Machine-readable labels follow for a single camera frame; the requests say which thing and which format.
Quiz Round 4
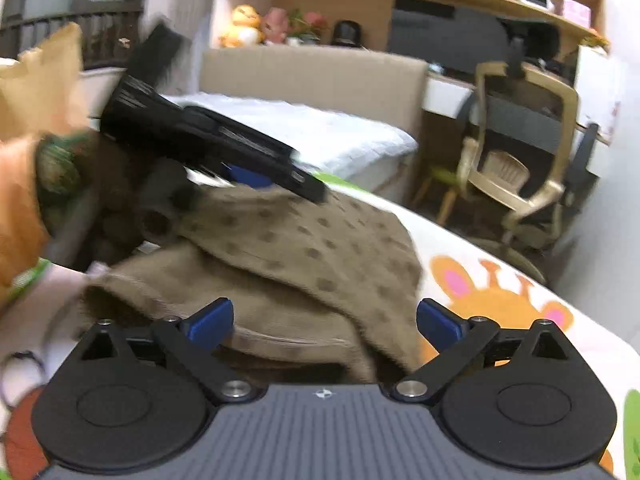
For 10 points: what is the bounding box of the potted plant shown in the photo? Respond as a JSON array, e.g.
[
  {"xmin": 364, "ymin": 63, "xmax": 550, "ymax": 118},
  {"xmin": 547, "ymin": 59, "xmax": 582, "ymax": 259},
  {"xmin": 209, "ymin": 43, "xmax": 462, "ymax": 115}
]
[{"xmin": 287, "ymin": 8, "xmax": 328, "ymax": 47}]

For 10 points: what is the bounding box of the grey curtain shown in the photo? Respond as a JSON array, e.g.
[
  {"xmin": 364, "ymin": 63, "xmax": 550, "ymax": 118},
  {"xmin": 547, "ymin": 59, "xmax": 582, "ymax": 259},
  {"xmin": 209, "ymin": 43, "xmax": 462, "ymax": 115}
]
[{"xmin": 142, "ymin": 0, "xmax": 221, "ymax": 93}]

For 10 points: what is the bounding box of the person's left hand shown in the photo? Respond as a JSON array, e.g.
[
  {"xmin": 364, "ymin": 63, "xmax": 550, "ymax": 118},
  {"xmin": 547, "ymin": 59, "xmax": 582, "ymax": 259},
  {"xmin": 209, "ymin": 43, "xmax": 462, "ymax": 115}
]
[{"xmin": 47, "ymin": 132, "xmax": 152, "ymax": 268}]

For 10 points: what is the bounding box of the green stool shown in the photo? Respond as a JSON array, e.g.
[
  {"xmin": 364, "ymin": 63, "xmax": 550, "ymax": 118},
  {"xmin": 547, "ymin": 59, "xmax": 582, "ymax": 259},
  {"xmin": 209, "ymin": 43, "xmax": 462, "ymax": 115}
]
[{"xmin": 415, "ymin": 165, "xmax": 467, "ymax": 226}]

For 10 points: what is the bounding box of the pink storage box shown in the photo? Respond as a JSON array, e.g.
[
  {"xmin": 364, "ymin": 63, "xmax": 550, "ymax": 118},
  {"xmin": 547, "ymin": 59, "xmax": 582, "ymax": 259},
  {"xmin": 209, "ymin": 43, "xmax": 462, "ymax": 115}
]
[{"xmin": 562, "ymin": 0, "xmax": 591, "ymax": 23}]

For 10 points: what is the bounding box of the beige tote bag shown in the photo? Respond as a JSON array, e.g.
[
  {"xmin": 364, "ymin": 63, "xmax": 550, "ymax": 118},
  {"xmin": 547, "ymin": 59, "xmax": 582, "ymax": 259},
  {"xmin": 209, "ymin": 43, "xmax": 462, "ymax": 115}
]
[{"xmin": 0, "ymin": 22, "xmax": 93, "ymax": 141}]

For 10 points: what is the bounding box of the wooden wall shelf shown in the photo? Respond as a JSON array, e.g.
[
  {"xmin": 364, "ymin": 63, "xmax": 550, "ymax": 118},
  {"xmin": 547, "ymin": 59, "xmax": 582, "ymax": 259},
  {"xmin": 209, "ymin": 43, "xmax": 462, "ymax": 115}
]
[{"xmin": 445, "ymin": 0, "xmax": 608, "ymax": 43}]

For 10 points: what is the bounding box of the cartoon printed play mat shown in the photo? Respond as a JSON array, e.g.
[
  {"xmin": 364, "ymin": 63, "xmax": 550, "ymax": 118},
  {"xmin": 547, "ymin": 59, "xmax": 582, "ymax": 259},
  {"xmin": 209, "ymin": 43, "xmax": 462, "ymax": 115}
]
[{"xmin": 0, "ymin": 170, "xmax": 640, "ymax": 480}]

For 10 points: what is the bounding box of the brown polka dot sweater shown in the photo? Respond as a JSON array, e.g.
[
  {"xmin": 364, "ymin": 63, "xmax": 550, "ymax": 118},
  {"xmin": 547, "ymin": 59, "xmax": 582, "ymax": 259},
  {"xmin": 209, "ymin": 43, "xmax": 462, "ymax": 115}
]
[{"xmin": 75, "ymin": 180, "xmax": 426, "ymax": 386}]

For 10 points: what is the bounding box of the beige upholstered headboard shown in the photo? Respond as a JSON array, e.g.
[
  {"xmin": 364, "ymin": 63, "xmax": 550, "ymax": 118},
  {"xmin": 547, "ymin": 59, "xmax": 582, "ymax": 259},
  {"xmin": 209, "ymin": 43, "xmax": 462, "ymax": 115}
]
[{"xmin": 200, "ymin": 46, "xmax": 431, "ymax": 136}]

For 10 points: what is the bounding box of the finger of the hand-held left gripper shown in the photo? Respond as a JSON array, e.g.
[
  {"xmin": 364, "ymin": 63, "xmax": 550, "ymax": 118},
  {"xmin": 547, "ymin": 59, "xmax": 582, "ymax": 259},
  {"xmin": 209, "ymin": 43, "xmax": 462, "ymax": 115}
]
[
  {"xmin": 219, "ymin": 132, "xmax": 329, "ymax": 207},
  {"xmin": 181, "ymin": 105, "xmax": 299, "ymax": 164}
]

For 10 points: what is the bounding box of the pink plush toy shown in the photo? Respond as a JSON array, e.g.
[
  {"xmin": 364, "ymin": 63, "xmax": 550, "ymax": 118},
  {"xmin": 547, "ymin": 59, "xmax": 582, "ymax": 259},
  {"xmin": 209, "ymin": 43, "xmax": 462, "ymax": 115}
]
[{"xmin": 262, "ymin": 6, "xmax": 293, "ymax": 46}]

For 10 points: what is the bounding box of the yellow plush toy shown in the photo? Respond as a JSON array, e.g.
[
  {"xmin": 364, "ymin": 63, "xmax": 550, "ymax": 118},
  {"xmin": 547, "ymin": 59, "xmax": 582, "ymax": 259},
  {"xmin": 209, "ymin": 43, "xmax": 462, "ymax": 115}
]
[{"xmin": 218, "ymin": 4, "xmax": 266, "ymax": 49}]

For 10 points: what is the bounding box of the dark framed window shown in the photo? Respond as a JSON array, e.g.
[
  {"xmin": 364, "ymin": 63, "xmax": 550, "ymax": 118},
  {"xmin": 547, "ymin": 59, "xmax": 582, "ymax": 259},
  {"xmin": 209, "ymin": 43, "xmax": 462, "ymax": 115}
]
[{"xmin": 0, "ymin": 0, "xmax": 151, "ymax": 68}]

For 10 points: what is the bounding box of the white quilted mattress cover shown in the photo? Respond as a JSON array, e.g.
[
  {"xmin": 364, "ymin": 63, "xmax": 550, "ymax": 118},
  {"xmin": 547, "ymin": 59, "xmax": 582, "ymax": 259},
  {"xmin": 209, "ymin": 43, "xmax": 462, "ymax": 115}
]
[{"xmin": 160, "ymin": 91, "xmax": 420, "ymax": 181}]

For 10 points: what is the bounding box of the white cabinet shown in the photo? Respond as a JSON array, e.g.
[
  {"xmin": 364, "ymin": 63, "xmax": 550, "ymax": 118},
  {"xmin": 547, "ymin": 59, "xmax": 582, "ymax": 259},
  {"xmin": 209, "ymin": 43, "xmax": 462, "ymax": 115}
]
[{"xmin": 575, "ymin": 45, "xmax": 623, "ymax": 146}]

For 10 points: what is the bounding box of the black speaker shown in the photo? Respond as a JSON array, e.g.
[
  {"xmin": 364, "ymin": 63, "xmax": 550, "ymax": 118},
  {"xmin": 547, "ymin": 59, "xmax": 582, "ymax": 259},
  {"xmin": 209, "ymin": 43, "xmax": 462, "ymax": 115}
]
[{"xmin": 332, "ymin": 20, "xmax": 363, "ymax": 50}]

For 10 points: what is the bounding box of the black computer monitor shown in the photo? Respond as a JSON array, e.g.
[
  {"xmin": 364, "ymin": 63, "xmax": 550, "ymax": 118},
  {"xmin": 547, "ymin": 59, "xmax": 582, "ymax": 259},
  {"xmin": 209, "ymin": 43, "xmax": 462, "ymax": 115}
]
[{"xmin": 390, "ymin": 0, "xmax": 516, "ymax": 73}]

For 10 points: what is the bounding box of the beige mesh office chair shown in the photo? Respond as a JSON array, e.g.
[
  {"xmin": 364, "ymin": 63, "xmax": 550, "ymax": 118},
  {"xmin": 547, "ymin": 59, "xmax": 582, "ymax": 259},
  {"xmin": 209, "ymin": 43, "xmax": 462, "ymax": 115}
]
[{"xmin": 452, "ymin": 35, "xmax": 601, "ymax": 281}]

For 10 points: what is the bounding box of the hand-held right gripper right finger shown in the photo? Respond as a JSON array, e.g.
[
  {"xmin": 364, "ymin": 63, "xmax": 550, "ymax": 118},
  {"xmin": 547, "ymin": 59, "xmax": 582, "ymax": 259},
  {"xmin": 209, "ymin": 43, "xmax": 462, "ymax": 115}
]
[{"xmin": 391, "ymin": 297, "xmax": 569, "ymax": 404}]

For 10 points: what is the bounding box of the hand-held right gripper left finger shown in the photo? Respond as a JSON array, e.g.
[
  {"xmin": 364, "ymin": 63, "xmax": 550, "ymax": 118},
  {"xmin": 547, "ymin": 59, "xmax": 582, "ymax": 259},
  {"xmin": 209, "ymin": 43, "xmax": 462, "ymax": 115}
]
[{"xmin": 80, "ymin": 296, "xmax": 261, "ymax": 406}]

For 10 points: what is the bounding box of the white wooden desk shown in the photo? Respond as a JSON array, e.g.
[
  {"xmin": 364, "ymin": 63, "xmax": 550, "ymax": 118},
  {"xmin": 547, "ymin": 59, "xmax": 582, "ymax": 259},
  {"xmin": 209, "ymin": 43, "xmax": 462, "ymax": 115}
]
[{"xmin": 422, "ymin": 67, "xmax": 616, "ymax": 147}]

